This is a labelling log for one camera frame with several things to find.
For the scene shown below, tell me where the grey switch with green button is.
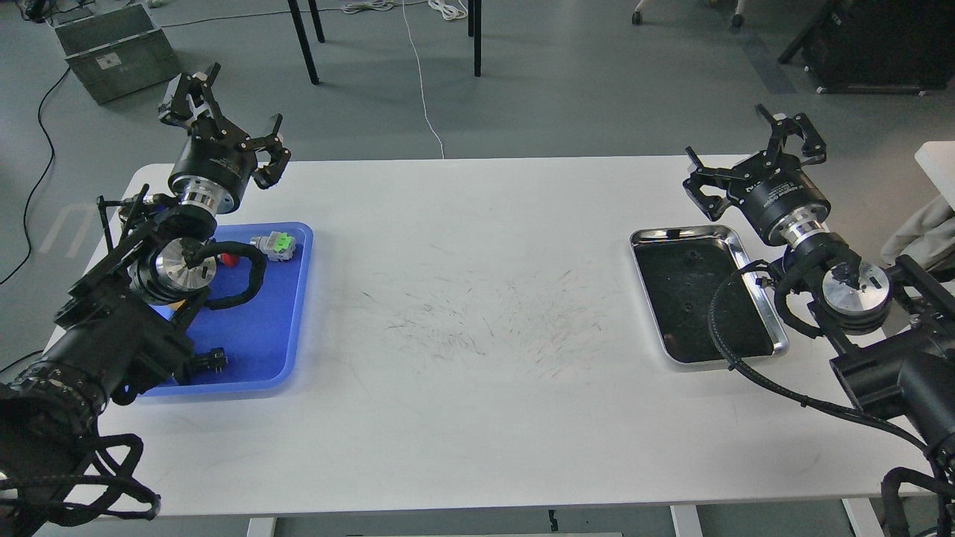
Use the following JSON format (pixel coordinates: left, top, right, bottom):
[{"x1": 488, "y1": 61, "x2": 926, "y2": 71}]
[{"x1": 248, "y1": 230, "x2": 298, "y2": 263}]

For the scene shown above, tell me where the black equipment case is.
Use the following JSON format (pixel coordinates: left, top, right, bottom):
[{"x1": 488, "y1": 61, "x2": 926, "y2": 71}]
[{"x1": 777, "y1": 1, "x2": 954, "y2": 94}]

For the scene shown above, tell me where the steel tray with black mat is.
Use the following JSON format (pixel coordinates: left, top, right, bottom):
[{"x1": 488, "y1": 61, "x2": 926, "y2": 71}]
[{"x1": 630, "y1": 224, "x2": 790, "y2": 369}]

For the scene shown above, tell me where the grey cloth on chair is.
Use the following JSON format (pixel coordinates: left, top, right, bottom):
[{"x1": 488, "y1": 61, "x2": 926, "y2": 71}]
[{"x1": 880, "y1": 195, "x2": 954, "y2": 271}]

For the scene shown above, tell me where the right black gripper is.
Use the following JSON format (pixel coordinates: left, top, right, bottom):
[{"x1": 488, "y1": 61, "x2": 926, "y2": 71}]
[{"x1": 683, "y1": 104, "x2": 832, "y2": 244}]

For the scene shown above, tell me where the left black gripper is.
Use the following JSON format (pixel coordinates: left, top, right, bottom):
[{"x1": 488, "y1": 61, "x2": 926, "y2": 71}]
[{"x1": 158, "y1": 63, "x2": 291, "y2": 214}]

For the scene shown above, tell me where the black cable on floor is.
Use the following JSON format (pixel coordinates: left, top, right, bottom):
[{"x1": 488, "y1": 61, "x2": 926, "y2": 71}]
[{"x1": 0, "y1": 69, "x2": 71, "y2": 287}]

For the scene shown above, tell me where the white cable on floor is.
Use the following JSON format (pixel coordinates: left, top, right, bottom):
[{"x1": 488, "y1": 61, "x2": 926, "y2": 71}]
[{"x1": 342, "y1": 0, "x2": 469, "y2": 160}]

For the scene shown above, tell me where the black table leg pair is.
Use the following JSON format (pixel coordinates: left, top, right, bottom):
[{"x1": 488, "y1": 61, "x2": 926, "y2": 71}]
[{"x1": 466, "y1": 0, "x2": 482, "y2": 78}]

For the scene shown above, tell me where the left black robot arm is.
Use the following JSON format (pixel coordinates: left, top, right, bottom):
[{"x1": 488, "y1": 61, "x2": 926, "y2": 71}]
[{"x1": 1, "y1": 63, "x2": 294, "y2": 536}]

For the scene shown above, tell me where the blue plastic tray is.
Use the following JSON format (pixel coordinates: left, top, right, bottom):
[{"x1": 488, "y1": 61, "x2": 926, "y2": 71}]
[{"x1": 145, "y1": 222, "x2": 313, "y2": 398}]

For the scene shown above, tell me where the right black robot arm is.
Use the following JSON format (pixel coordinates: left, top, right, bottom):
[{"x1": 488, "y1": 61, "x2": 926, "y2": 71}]
[{"x1": 683, "y1": 104, "x2": 954, "y2": 536}]

